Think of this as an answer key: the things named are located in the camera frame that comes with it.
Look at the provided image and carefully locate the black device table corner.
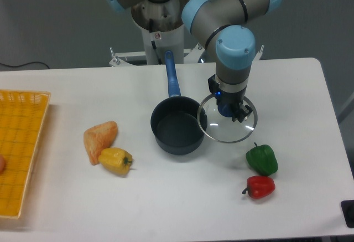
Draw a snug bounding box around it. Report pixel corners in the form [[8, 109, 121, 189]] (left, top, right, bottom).
[[341, 200, 354, 228]]

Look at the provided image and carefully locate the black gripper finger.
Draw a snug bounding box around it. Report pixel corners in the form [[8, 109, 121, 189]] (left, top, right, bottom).
[[231, 104, 251, 122]]

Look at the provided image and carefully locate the black cable on floor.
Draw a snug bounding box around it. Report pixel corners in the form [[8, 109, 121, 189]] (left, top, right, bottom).
[[0, 61, 51, 69]]

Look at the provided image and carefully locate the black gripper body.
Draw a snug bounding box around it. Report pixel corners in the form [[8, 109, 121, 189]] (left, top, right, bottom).
[[208, 75, 247, 112]]

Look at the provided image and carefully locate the red bell pepper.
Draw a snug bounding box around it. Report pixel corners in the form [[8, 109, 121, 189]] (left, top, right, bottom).
[[242, 176, 275, 199]]

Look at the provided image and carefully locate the dark saucepan blue handle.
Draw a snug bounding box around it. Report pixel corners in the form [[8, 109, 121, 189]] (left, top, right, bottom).
[[150, 50, 207, 156]]

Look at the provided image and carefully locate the bread piece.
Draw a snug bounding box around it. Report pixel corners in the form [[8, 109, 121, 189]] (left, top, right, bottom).
[[84, 121, 118, 165]]

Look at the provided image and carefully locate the green bell pepper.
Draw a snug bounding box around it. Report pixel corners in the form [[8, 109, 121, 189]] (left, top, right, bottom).
[[246, 143, 278, 176]]

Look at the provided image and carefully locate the yellow wicker basket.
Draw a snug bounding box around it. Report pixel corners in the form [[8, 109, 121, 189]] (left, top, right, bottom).
[[1, 90, 51, 219]]

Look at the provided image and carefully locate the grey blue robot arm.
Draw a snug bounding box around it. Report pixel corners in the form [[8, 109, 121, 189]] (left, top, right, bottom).
[[107, 0, 282, 122]]

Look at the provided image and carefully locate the glass pot lid blue knob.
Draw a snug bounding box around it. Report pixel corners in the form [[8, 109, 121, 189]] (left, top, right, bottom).
[[197, 95, 258, 143]]

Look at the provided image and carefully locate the orange object in basket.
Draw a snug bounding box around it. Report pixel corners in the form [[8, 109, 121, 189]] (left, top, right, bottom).
[[0, 155, 6, 173]]

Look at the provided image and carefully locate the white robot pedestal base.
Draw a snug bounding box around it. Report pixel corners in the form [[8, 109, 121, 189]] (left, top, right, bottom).
[[108, 0, 263, 67]]

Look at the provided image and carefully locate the yellow bell pepper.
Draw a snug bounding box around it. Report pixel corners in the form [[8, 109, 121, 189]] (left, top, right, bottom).
[[98, 147, 133, 176]]

